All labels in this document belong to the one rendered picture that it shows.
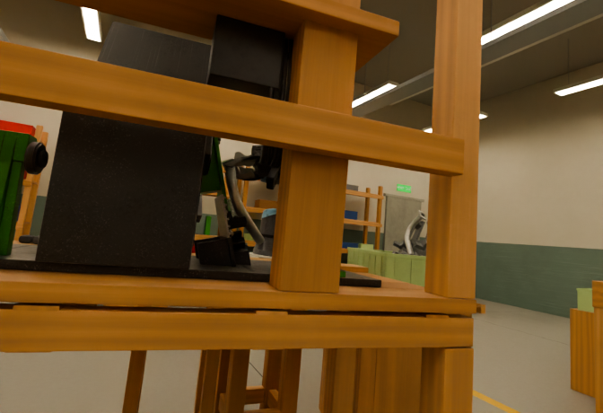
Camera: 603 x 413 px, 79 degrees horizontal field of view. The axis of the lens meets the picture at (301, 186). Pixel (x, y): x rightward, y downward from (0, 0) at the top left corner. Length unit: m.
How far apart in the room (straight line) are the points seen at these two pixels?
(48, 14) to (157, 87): 6.78
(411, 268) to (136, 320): 1.28
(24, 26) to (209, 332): 6.93
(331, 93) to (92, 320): 0.67
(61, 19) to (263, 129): 6.82
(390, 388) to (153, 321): 1.27
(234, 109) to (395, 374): 1.41
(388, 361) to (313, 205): 1.12
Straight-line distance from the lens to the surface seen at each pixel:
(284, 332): 0.82
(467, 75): 1.14
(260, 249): 1.76
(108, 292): 0.77
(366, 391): 1.81
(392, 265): 1.74
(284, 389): 1.82
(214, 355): 1.63
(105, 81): 0.76
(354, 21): 0.94
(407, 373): 1.85
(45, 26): 7.43
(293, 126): 0.77
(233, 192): 1.08
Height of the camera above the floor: 1.00
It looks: 8 degrees up
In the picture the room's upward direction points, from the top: 5 degrees clockwise
